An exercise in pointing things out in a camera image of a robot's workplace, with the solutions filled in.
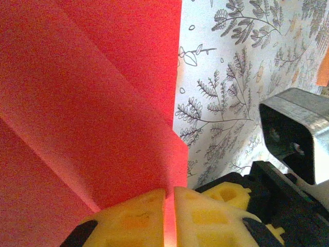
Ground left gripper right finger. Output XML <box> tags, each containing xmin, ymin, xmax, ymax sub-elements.
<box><xmin>173</xmin><ymin>186</ymin><xmax>283</xmax><ymax>247</ymax></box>

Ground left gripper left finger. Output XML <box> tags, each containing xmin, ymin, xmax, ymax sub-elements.
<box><xmin>60</xmin><ymin>188</ymin><xmax>167</xmax><ymax>247</ymax></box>

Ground red cloth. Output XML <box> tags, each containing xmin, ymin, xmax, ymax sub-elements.
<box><xmin>0</xmin><ymin>0</ymin><xmax>190</xmax><ymax>247</ymax></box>

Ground orange wooden board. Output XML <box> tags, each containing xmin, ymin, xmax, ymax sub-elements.
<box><xmin>315</xmin><ymin>43</ymin><xmax>329</xmax><ymax>87</ymax></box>

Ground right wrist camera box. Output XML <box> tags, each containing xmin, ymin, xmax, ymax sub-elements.
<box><xmin>258</xmin><ymin>87</ymin><xmax>329</xmax><ymax>186</ymax></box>

